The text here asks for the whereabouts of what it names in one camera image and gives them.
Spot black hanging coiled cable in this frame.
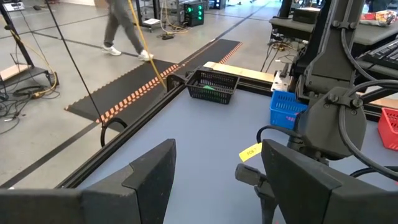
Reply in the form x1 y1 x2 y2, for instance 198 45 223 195
45 0 129 148

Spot yellow cable tag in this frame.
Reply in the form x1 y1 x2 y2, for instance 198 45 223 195
238 142 264 163

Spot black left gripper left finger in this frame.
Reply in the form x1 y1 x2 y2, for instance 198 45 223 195
0 138 177 224

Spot black orange-striped floor mat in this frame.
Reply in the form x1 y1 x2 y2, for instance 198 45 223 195
99 39 243 133
64 58 180 122

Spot yellow hanging cable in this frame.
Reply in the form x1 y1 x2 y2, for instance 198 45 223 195
127 0 167 90

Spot black computer green lights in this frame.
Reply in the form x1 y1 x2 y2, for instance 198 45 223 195
183 2 205 27

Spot black plastic basket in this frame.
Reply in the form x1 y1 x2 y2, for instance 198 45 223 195
185 68 240 105

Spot wooden table side board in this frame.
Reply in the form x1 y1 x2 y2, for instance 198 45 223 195
203 61 398 110

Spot black equipment stand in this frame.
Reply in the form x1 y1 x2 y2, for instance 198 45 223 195
0 0 60 100

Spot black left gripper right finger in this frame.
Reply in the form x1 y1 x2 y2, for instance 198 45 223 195
261 139 398 224

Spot person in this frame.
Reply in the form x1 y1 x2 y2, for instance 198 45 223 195
103 0 155 62

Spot colourful snack bag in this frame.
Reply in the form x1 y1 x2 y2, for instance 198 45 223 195
359 10 398 27

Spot black aluminium table frame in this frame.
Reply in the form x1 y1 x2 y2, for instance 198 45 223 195
55 65 398 189

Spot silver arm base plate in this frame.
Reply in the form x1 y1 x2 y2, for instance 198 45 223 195
270 70 292 93

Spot black keyboard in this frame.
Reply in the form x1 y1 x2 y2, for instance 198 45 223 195
362 40 398 71

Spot blue plastic basket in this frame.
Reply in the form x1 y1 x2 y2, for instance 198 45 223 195
269 90 308 131

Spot red plastic basket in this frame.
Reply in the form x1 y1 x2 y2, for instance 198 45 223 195
377 107 398 152

